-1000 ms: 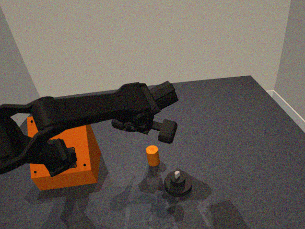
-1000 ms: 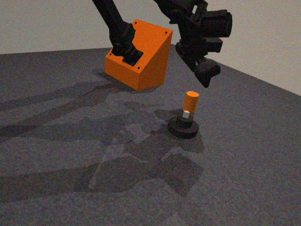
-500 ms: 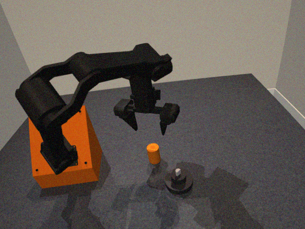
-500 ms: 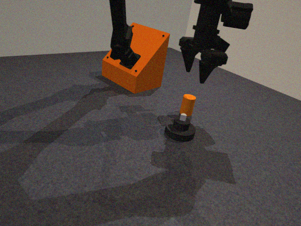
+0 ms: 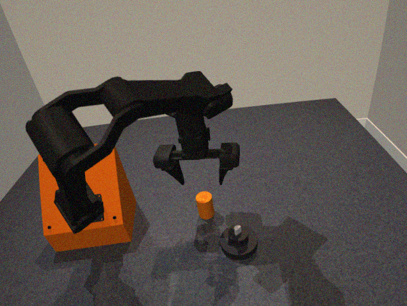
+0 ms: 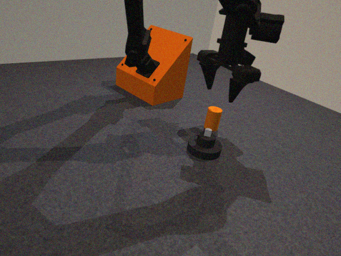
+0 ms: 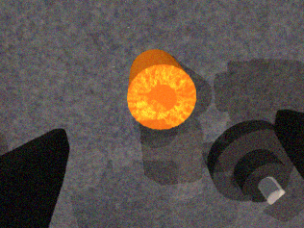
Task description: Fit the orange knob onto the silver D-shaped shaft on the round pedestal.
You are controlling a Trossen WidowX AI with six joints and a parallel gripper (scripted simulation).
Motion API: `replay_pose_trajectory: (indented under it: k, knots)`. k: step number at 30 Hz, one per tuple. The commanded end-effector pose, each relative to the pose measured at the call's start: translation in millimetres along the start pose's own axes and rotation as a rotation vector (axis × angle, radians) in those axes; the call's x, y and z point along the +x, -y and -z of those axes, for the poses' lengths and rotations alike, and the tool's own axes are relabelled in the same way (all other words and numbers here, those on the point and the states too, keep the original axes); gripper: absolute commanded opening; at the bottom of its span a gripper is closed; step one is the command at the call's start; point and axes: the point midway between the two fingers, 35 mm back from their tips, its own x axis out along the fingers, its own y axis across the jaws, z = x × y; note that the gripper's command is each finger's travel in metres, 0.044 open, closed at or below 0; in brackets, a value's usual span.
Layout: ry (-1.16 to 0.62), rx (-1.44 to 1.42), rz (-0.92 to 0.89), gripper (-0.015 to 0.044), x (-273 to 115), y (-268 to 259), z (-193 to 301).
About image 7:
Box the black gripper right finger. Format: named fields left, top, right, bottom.
left=273, top=109, right=304, bottom=179

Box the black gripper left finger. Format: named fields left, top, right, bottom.
left=0, top=129, right=69, bottom=228

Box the orange knob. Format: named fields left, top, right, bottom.
left=128, top=48, right=195, bottom=130

